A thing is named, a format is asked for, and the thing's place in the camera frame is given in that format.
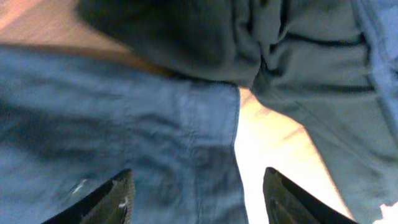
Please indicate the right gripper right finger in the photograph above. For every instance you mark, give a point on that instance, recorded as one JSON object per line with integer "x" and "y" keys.
{"x": 288, "y": 203}

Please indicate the blue denim shorts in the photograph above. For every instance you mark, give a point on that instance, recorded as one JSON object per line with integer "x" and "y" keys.
{"x": 75, "y": 130}

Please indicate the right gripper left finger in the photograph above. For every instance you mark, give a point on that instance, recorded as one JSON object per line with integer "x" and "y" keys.
{"x": 102, "y": 202}

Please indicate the black garment in pile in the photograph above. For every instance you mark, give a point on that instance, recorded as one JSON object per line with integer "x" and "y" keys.
{"x": 330, "y": 65}

